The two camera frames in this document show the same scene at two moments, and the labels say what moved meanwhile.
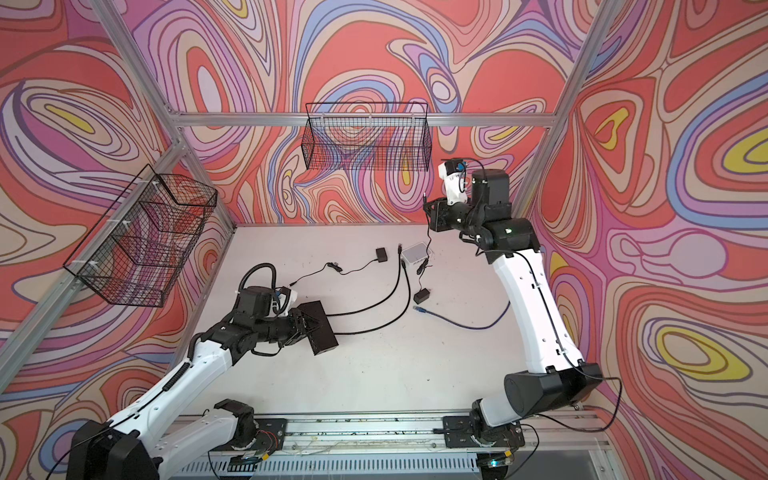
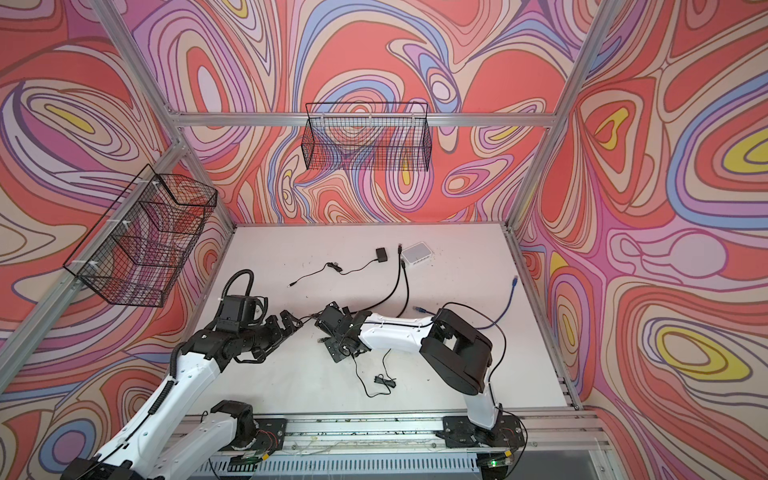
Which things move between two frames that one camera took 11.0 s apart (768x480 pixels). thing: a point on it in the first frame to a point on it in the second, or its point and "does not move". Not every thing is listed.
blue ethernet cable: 491,325 does not move
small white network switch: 414,256 does not move
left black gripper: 297,325 does not move
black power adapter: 422,296 to 382,380
